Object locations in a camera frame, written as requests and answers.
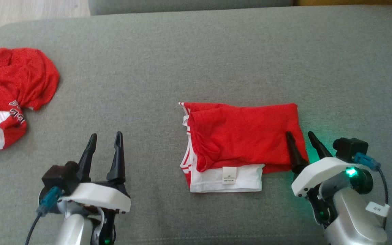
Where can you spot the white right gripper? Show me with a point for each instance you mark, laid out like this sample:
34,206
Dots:
322,172

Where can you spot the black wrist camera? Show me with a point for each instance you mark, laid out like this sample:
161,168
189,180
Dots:
58,175
349,148

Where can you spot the red basketball shorts white hem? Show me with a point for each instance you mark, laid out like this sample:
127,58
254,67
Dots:
15,78

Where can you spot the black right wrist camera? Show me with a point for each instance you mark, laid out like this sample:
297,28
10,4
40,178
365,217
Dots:
349,148

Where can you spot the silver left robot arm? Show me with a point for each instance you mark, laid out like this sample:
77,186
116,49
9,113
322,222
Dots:
75,231

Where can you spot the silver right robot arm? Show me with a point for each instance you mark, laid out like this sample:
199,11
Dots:
349,214

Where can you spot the red white striped basketball jersey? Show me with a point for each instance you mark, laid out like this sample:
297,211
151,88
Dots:
247,136

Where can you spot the large yellow sofa back cushion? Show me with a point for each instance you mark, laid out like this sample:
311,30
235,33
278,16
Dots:
352,2

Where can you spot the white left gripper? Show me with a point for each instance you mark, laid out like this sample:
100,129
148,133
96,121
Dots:
97,197

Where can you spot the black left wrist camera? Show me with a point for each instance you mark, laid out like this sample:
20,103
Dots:
58,175

